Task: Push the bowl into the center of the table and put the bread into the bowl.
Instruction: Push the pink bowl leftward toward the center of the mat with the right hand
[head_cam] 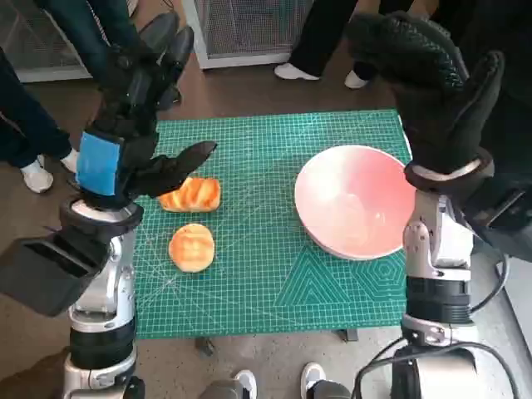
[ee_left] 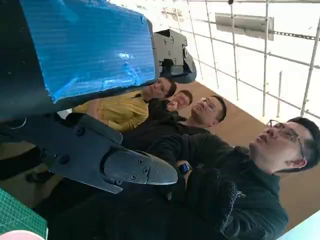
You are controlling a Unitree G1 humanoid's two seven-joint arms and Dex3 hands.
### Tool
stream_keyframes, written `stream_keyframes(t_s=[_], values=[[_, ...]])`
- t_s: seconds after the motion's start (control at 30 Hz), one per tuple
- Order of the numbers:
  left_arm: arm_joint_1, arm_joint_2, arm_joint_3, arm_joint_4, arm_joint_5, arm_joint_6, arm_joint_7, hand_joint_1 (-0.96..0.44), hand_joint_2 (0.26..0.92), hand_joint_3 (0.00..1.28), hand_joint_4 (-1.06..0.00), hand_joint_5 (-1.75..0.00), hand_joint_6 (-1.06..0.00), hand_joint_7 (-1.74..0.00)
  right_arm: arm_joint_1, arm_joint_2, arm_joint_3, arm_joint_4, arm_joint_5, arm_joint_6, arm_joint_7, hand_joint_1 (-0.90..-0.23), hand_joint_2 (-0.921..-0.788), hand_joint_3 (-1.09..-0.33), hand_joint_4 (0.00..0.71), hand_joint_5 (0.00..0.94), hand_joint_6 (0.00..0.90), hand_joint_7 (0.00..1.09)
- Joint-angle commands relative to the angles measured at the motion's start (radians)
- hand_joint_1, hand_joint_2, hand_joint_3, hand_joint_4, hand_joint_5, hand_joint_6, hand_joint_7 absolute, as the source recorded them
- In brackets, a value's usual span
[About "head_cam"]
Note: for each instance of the black table foot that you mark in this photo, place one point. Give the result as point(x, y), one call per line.
point(205, 348)
point(349, 335)

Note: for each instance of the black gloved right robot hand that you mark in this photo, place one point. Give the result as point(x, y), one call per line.
point(432, 104)

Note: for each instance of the round toy bread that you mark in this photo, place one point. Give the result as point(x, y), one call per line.
point(191, 249)

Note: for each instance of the white shoe with grey leg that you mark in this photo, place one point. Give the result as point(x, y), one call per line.
point(312, 374)
point(246, 380)

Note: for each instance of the long striped toy bread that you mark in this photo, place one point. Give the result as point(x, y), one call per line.
point(199, 195)

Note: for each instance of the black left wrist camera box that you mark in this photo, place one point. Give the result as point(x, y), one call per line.
point(41, 274)

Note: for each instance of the white framed mesh cabinet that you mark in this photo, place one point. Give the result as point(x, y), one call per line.
point(37, 41)
point(249, 25)

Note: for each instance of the green cutting mat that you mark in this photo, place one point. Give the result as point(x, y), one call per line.
point(257, 166)

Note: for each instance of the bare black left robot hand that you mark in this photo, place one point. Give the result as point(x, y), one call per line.
point(99, 162)

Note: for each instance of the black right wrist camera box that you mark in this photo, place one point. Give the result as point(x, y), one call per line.
point(507, 224)

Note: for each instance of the pink bowl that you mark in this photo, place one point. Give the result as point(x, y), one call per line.
point(349, 195)

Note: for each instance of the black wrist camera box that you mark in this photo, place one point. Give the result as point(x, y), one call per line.
point(41, 274)
point(507, 224)

